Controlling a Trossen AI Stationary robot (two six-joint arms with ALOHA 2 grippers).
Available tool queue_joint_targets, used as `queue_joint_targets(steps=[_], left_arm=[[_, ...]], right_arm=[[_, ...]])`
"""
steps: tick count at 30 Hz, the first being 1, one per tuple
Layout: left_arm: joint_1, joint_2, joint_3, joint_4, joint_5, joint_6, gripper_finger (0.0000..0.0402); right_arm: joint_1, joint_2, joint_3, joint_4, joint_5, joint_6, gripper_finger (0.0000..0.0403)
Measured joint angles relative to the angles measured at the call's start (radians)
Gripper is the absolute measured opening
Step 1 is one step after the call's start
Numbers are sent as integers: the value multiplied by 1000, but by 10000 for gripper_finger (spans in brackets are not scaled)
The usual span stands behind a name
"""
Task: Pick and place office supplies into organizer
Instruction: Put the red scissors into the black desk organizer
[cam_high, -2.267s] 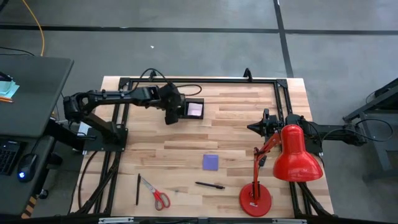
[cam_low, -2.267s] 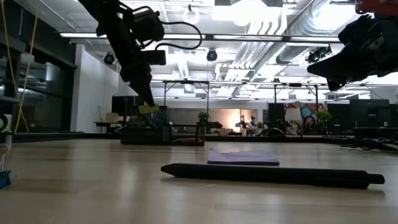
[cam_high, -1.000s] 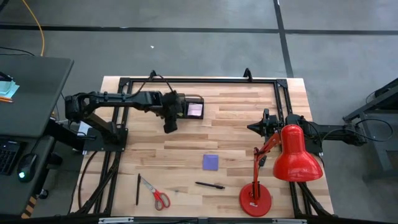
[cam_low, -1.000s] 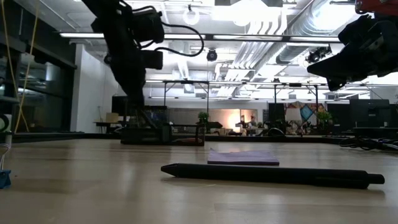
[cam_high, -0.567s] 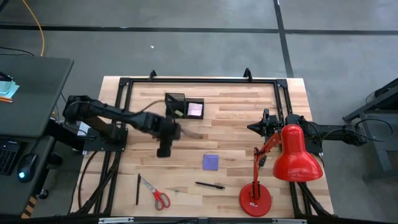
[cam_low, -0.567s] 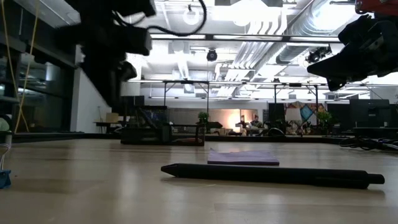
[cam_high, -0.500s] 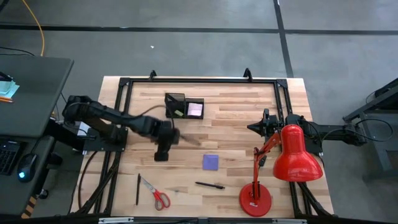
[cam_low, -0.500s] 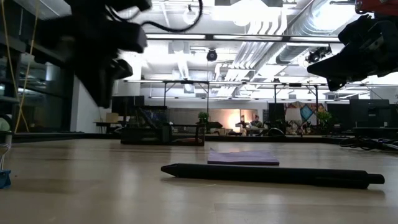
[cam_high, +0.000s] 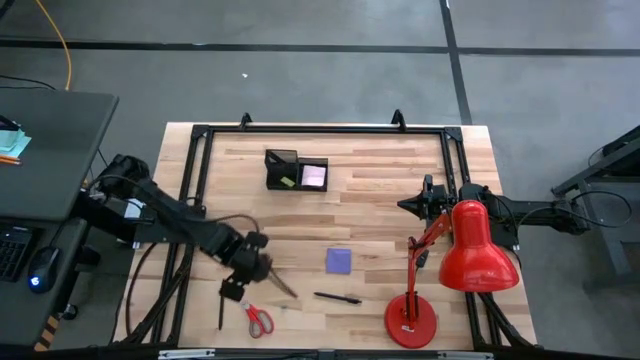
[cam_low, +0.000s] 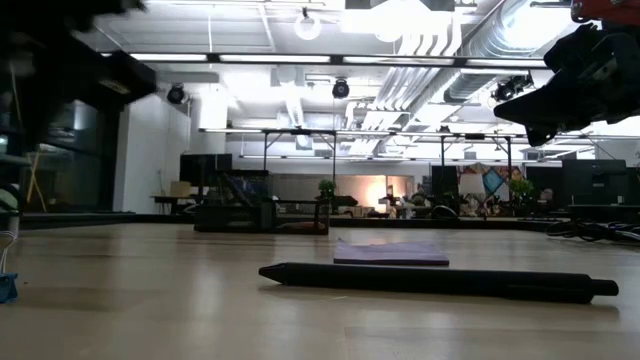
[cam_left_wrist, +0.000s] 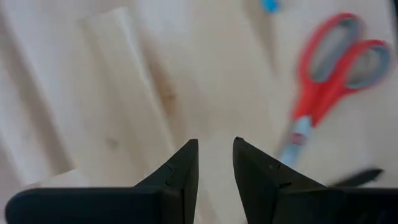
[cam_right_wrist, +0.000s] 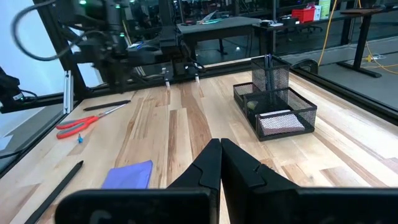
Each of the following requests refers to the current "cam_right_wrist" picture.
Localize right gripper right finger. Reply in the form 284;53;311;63
220;138;398;224

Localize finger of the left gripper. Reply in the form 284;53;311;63
105;67;121;93
117;67;129;93

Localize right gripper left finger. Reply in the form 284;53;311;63
55;138;222;224

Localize black pen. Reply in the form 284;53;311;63
82;99;132;112
267;54;275;91
24;160;85;224
263;54;270;91

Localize red handled scissors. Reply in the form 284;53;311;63
55;103;129;140

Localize purple sticky note pad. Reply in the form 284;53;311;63
101;159;154;190

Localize white paper note stack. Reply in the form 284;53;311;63
258;109;306;137

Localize black mesh desk organizer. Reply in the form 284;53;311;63
233;55;318;142

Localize silver aluminium extrusion piece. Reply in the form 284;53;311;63
63;70;75;115

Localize grey side desk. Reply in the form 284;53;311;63
176;16;262;60

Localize red storage bin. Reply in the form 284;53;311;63
291;6;317;24

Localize brown top standing desk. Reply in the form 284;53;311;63
336;6;393;78

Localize white green box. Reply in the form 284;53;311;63
313;0;332;21

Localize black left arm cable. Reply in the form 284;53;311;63
11;0;94;62

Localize black table-level camera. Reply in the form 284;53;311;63
0;66;39;114

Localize black frame clamp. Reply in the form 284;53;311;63
291;58;320;75

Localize yellow hanging cable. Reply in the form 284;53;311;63
317;0;338;67

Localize yellow floor cable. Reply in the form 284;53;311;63
357;0;398;75

